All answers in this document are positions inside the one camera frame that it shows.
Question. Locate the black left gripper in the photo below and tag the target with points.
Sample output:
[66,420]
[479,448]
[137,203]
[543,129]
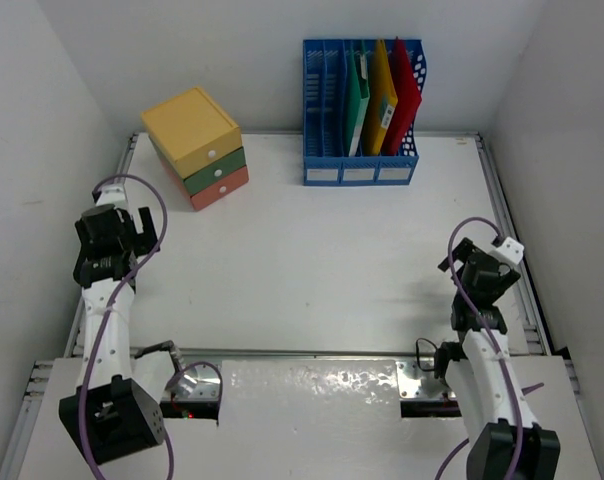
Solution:
[141,241]

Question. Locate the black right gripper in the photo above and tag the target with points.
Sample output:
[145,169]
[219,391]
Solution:
[503,280]

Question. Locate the red drawer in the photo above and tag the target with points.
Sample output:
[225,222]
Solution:
[220,189]

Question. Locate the yellow drawer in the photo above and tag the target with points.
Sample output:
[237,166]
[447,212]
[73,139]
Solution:
[197,154]

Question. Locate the drawer box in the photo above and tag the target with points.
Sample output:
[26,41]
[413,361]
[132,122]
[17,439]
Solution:
[191,115]

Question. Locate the green drawer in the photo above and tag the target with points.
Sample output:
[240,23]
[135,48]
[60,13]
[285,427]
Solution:
[215,171]

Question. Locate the yellow translucent folder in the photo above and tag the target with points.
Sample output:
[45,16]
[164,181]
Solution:
[382,102]

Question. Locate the red folder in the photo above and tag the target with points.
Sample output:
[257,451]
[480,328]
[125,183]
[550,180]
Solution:
[409,98]

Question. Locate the green clip file folder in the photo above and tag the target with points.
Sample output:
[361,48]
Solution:
[357,95]

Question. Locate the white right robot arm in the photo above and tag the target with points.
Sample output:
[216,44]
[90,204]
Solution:
[505,438]

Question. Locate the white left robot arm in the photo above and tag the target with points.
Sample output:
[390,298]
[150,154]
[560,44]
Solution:
[116,408]

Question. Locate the blue file organizer rack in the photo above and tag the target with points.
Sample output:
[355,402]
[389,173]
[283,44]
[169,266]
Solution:
[324,84]

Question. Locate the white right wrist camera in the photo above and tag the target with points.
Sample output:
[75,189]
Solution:
[509,252]

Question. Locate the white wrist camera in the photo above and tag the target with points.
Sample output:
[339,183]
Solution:
[114,194]
[509,252]

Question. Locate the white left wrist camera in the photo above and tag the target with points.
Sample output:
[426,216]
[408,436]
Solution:
[114,194]

